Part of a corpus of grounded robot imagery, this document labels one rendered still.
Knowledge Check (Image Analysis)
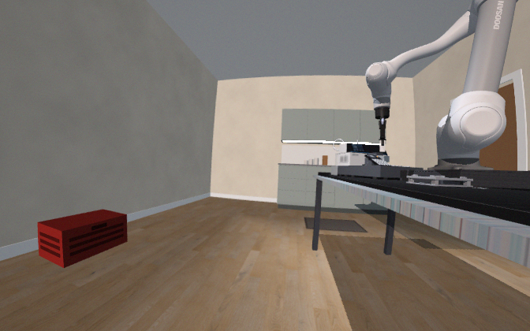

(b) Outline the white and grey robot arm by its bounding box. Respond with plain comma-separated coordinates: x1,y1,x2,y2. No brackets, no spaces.
365,0,518,170

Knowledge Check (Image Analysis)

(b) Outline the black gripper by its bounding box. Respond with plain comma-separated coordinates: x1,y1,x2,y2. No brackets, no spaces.
375,107,390,152

